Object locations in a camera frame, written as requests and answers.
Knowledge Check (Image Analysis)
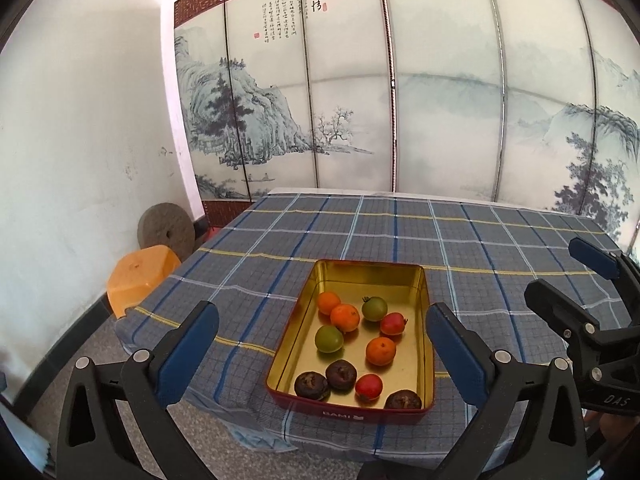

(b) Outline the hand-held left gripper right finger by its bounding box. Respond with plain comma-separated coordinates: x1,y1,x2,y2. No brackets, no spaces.
425,302,589,480

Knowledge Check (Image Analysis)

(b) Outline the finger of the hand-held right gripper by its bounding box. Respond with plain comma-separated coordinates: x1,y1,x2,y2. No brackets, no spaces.
568,237,640,328
524,279,608,353

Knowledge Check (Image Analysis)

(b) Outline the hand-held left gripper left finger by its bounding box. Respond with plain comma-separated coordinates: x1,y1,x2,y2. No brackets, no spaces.
55,300,221,480

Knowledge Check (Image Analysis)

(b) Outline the red tomato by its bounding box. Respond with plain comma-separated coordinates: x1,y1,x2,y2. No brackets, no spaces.
355,373,384,402
380,312,408,337

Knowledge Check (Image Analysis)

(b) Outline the dark brown wrinkled fruit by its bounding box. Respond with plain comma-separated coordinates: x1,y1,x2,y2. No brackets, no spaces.
385,389,422,410
294,371,330,401
325,360,358,391

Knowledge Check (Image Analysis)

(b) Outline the green tomato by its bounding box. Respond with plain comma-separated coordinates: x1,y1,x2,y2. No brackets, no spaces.
314,325,344,354
361,296,389,322

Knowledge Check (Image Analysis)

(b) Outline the red and gold tin box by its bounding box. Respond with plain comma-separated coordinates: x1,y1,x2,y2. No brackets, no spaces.
264,259,435,426

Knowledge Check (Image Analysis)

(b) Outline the person's right hand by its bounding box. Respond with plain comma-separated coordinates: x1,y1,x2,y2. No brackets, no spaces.
584,409,640,466

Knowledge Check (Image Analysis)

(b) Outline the orange plastic stool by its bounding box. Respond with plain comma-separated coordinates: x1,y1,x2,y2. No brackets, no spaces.
106,246,182,319

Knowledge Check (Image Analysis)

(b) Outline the round grey millstone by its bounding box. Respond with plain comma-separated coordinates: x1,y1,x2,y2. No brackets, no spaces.
137,203,196,264

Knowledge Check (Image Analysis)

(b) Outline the grey plaid tablecloth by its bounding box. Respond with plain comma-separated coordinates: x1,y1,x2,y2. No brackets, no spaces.
114,193,632,461

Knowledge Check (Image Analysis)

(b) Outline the light blue cloth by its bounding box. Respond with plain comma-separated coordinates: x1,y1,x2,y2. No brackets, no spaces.
0,410,60,480

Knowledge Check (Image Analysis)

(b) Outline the painted landscape folding screen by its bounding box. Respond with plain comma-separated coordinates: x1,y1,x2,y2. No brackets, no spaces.
173,0,640,242

